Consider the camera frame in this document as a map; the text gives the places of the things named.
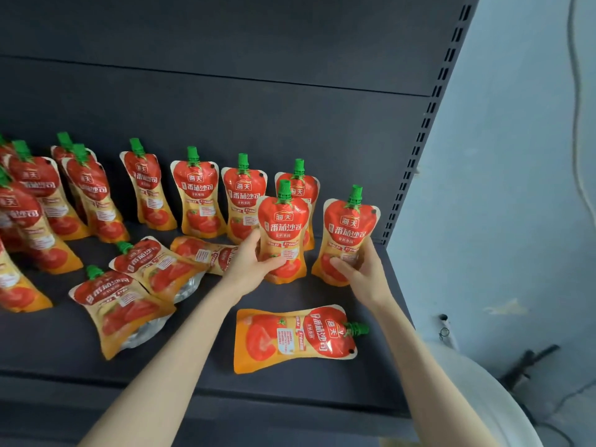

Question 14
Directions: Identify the person's right hand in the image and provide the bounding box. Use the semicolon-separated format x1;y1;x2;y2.
329;237;396;313

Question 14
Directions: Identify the person's left hand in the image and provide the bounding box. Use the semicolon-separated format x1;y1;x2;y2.
223;227;288;304

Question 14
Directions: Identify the red ketchup spout pouch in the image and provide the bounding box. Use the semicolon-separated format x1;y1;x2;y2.
257;180;312;285
311;184;381;287

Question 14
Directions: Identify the person's left forearm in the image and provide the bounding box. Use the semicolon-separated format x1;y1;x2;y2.
78;280;244;447

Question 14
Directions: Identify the person's right forearm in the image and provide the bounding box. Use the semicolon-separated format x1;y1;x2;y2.
372;297;503;447

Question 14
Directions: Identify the group of red ketchup pouches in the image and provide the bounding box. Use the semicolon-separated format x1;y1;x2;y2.
0;131;370;376

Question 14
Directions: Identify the dark grey metal shelf unit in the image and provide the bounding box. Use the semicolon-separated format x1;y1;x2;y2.
0;0;481;447

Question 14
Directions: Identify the slotted grey shelf upright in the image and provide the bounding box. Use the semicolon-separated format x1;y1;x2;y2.
381;0;481;247

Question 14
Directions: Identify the black metal stand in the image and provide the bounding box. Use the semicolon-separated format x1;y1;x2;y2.
499;344;562;392

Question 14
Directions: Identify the white wall cable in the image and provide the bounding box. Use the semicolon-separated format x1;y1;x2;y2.
565;0;596;219

